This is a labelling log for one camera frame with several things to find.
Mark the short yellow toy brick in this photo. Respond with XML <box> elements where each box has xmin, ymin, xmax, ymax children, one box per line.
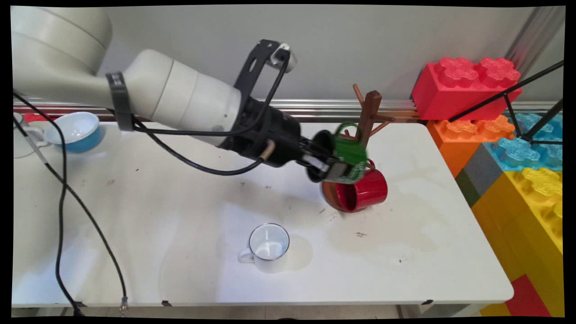
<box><xmin>484</xmin><ymin>167</ymin><xmax>563</xmax><ymax>232</ymax></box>

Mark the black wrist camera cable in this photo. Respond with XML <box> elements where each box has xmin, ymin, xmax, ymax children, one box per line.
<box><xmin>133</xmin><ymin>47</ymin><xmax>291</xmax><ymax>138</ymax></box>

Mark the plain white mug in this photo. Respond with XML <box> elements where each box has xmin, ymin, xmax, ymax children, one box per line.
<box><xmin>13</xmin><ymin>112</ymin><xmax>49</xmax><ymax>159</ymax></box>

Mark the big orange toy brick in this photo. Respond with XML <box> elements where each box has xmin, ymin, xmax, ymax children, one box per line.
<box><xmin>426</xmin><ymin>116</ymin><xmax>516</xmax><ymax>179</ymax></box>

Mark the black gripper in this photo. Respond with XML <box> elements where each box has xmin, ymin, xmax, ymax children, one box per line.
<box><xmin>220</xmin><ymin>97</ymin><xmax>351</xmax><ymax>180</ymax></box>

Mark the flat red base block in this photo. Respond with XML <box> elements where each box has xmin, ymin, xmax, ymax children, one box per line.
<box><xmin>504</xmin><ymin>274</ymin><xmax>552</xmax><ymax>318</ymax></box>

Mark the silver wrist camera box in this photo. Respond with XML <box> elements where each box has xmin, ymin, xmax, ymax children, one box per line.
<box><xmin>269</xmin><ymin>43</ymin><xmax>298</xmax><ymax>74</ymax></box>

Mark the thin cable with metal plug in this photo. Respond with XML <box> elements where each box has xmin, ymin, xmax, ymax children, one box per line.
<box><xmin>13</xmin><ymin>118</ymin><xmax>130</xmax><ymax>315</ymax></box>

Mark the large yellow base block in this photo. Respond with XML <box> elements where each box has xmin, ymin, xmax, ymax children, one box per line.
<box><xmin>470</xmin><ymin>198</ymin><xmax>563</xmax><ymax>316</ymax></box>

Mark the blue bowl white inside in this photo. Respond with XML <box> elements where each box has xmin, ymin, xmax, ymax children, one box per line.
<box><xmin>44</xmin><ymin>111</ymin><xmax>102</xmax><ymax>153</ymax></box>

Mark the white enamel mug dark rim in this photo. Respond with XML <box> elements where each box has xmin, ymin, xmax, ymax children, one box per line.
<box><xmin>238</xmin><ymin>223</ymin><xmax>291</xmax><ymax>274</ymax></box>

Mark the grey strap on arm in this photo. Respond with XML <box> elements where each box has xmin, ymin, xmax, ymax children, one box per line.
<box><xmin>105</xmin><ymin>71</ymin><xmax>135</xmax><ymax>132</ymax></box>

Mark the black gripper cable metal plug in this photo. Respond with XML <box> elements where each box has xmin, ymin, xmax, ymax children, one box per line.
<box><xmin>133</xmin><ymin>118</ymin><xmax>276</xmax><ymax>177</ymax></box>

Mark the dark green toy brick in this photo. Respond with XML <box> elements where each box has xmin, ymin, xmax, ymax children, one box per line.
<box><xmin>454</xmin><ymin>170</ymin><xmax>481</xmax><ymax>208</ymax></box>

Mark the big light blue toy brick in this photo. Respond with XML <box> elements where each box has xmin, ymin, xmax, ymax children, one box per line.
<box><xmin>463</xmin><ymin>112</ymin><xmax>563</xmax><ymax>198</ymax></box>

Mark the small red block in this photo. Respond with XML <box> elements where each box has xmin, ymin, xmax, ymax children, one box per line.
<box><xmin>20</xmin><ymin>112</ymin><xmax>59</xmax><ymax>123</ymax></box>

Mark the long yellow toy brick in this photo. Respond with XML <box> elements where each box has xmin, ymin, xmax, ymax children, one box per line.
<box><xmin>506</xmin><ymin>200</ymin><xmax>563</xmax><ymax>288</ymax></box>

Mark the slanted aluminium profile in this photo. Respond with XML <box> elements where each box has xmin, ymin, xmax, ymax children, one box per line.
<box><xmin>504</xmin><ymin>6</ymin><xmax>565</xmax><ymax>63</ymax></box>

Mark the green mug white lettering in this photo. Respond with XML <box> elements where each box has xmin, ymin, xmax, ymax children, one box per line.
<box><xmin>307</xmin><ymin>121</ymin><xmax>370</xmax><ymax>184</ymax></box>

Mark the big red toy brick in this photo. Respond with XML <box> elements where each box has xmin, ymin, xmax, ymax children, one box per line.
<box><xmin>411</xmin><ymin>57</ymin><xmax>522</xmax><ymax>122</ymax></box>

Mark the red mug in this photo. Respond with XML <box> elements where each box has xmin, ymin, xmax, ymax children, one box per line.
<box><xmin>335</xmin><ymin>167</ymin><xmax>389</xmax><ymax>213</ymax></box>

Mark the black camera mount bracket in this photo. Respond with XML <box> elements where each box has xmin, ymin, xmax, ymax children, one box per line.
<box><xmin>233</xmin><ymin>39</ymin><xmax>282</xmax><ymax>106</ymax></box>

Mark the horizontal aluminium rail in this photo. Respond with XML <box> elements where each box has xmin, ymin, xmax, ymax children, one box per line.
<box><xmin>13</xmin><ymin>95</ymin><xmax>563</xmax><ymax>123</ymax></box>

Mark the black hanging cable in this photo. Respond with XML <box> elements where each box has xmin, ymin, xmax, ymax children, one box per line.
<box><xmin>13</xmin><ymin>91</ymin><xmax>86</xmax><ymax>315</ymax></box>

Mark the brown wooden mug tree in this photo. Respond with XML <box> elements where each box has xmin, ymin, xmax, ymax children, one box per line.
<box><xmin>322</xmin><ymin>84</ymin><xmax>396</xmax><ymax>212</ymax></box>

